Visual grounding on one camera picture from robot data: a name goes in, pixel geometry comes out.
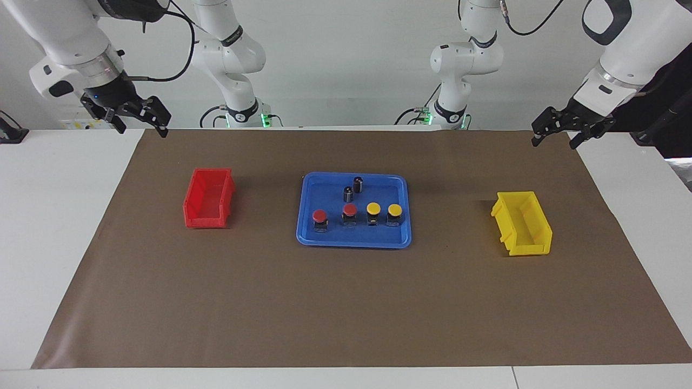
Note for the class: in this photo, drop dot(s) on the black backdrop panel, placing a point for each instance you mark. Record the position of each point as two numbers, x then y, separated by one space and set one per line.
676 81

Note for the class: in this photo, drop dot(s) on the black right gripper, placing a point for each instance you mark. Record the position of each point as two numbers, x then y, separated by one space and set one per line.
111 97

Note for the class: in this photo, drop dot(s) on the red plastic bin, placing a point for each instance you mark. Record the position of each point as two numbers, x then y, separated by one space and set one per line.
208 219

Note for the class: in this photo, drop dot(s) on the black clamp mount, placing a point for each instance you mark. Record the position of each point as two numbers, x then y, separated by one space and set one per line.
11 134

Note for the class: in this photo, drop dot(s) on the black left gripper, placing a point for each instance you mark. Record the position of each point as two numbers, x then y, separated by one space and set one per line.
581 116

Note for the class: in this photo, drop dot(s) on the yellow push button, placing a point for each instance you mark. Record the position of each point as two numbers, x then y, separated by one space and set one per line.
394 209
373 208

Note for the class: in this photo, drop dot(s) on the brown paper mat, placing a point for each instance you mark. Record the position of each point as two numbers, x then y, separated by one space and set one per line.
346 302

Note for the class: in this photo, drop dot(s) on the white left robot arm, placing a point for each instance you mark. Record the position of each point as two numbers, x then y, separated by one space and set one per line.
632 48

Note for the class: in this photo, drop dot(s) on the black cylindrical capacitor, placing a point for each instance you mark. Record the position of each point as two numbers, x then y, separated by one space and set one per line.
348 194
358 185

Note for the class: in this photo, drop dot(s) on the blue plastic tray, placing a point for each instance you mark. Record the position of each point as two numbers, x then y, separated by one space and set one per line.
324 237

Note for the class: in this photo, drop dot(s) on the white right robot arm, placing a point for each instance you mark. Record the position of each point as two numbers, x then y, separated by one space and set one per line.
70 38

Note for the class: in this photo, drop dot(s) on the red push button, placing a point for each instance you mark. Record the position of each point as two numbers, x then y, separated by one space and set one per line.
350 209
320 216

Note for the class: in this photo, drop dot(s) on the white wall outlet box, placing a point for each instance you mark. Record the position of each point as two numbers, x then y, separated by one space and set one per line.
75 124

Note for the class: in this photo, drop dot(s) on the yellow plastic bin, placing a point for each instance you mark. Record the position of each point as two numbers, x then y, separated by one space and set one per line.
532 246

